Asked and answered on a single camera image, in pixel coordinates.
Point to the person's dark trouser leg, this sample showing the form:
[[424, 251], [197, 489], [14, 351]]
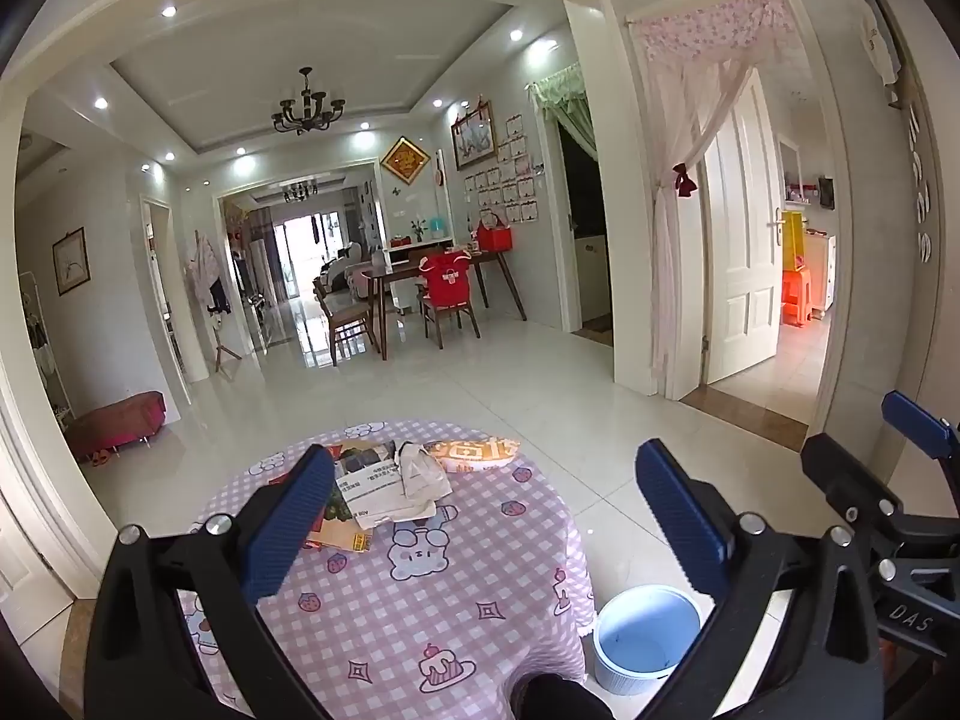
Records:
[[559, 701]]

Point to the crumpled white paper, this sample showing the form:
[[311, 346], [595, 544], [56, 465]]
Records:
[[424, 476]]

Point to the pink checkered tablecloth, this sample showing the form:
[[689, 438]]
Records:
[[420, 615]]

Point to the red diamond wall decoration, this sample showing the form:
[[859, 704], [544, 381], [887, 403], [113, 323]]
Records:
[[405, 160]]

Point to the red box on table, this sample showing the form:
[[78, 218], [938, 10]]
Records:
[[495, 236]]

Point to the white hanging garment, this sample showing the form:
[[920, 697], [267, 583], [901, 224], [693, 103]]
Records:
[[876, 37]]

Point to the wooden dining chair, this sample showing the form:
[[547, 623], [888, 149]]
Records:
[[450, 315], [345, 319]]

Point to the green door curtain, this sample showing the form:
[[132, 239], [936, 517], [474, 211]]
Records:
[[571, 101]]

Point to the pink floral door curtain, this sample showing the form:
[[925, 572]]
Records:
[[675, 127]]

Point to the orange plastic stool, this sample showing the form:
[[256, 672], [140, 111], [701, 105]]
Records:
[[796, 298]]

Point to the wooden coat stand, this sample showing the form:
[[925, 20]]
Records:
[[223, 345]]

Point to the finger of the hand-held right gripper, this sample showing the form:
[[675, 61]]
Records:
[[911, 420], [844, 476]]

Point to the wooden dining table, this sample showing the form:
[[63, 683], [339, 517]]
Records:
[[401, 274]]

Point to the group of wall certificates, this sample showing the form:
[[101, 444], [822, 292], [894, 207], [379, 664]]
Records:
[[510, 180]]

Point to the framed painting with red tassels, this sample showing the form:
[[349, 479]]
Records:
[[474, 136]]

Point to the white hanging coat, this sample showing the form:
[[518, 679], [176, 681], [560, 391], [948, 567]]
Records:
[[201, 270]]

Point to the red upholstered bench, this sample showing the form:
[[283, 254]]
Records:
[[120, 420]]

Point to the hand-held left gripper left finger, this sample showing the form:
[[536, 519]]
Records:
[[289, 517]]

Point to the white panel door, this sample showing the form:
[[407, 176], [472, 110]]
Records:
[[742, 277]]

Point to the yellow bag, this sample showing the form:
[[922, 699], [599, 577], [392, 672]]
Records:
[[793, 240]]

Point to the orange snack packet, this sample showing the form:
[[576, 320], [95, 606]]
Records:
[[472, 454]]

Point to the small black chandelier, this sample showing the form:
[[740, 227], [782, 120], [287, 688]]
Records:
[[300, 191]]

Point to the framed wall picture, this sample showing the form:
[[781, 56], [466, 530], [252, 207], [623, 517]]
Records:
[[70, 261]]

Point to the brown flat packet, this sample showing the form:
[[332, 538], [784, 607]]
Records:
[[345, 532]]

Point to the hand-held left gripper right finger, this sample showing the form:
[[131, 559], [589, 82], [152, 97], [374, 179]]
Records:
[[679, 517]]

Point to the white paper box packet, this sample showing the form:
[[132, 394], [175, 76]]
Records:
[[367, 487]]

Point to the light blue plastic bin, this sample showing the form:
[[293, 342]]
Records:
[[645, 637]]

